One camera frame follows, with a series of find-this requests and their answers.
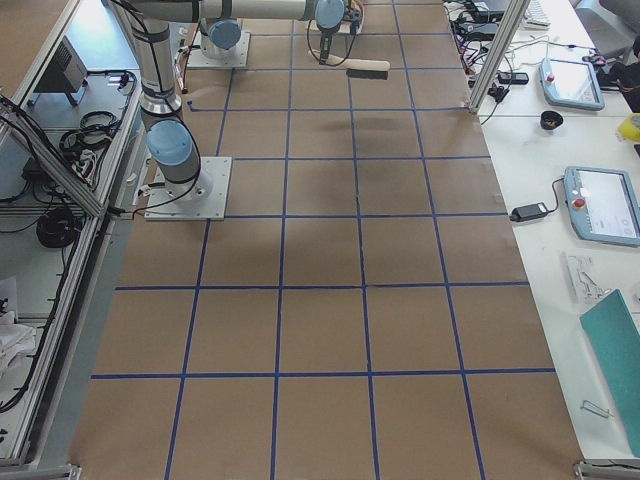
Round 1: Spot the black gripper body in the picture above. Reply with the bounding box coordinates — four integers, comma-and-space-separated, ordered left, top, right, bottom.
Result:
320, 29, 334, 56

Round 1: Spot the beige hand brush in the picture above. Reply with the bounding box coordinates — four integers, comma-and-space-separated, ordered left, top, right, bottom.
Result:
326, 55, 391, 80

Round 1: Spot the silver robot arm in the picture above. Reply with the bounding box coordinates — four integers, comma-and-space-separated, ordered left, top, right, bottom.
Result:
199, 18, 241, 51
112, 1, 362, 215

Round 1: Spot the upper teach pendant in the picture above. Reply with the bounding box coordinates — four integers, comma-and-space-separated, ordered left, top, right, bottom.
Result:
539, 57, 605, 111

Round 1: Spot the teach pendant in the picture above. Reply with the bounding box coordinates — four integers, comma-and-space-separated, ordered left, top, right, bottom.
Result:
563, 166, 639, 247
539, 57, 605, 111

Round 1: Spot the grey control box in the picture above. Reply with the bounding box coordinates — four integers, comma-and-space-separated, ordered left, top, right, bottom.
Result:
34, 36, 88, 106

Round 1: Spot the black power adapter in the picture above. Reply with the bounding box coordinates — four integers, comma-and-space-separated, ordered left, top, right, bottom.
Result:
509, 202, 550, 223

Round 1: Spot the lower teach pendant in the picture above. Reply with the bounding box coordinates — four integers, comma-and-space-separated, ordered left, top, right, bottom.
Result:
563, 166, 639, 247

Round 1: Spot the yellow tape roll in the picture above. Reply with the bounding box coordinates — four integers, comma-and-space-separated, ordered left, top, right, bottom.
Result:
617, 113, 640, 143

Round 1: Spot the teal board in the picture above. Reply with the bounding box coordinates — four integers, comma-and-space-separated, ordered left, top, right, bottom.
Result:
580, 289, 639, 457

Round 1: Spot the crumpled white cloth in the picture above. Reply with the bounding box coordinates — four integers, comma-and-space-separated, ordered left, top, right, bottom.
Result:
0, 277, 37, 381

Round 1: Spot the metal allen key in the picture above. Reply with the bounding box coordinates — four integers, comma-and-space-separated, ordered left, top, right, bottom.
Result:
581, 400, 614, 419

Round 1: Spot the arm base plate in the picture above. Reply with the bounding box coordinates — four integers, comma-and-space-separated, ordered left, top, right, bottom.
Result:
187, 30, 250, 70
144, 156, 232, 221

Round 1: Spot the aluminium frame post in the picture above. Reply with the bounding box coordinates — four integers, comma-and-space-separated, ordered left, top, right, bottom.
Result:
467, 0, 529, 114

